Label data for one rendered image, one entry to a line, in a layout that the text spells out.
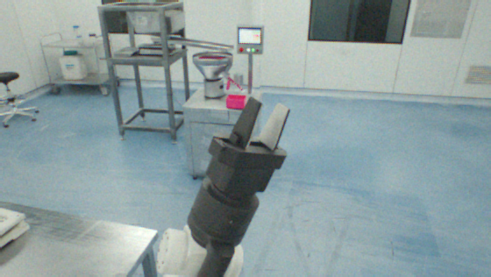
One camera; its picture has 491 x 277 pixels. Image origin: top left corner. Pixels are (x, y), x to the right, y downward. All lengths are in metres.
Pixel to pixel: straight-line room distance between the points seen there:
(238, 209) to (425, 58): 5.47
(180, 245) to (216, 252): 0.07
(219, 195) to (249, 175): 0.05
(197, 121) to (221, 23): 2.89
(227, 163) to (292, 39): 5.13
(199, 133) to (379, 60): 3.45
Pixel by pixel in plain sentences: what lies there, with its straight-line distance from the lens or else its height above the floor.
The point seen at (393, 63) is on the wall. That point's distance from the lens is 5.73.
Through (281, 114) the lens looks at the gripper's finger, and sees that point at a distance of 0.47.
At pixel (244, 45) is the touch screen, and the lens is 3.09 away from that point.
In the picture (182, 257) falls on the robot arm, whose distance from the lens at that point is 0.51.
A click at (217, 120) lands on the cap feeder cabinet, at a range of 2.93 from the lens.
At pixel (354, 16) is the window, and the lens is 5.51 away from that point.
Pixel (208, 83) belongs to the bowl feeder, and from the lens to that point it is 3.10.
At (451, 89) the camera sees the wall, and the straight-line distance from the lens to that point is 6.10.
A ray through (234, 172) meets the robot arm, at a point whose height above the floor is 1.57.
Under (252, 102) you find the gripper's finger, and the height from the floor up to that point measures 1.65.
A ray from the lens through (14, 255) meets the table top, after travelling 1.50.
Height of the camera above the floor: 1.80
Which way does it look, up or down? 27 degrees down
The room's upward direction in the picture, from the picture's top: straight up
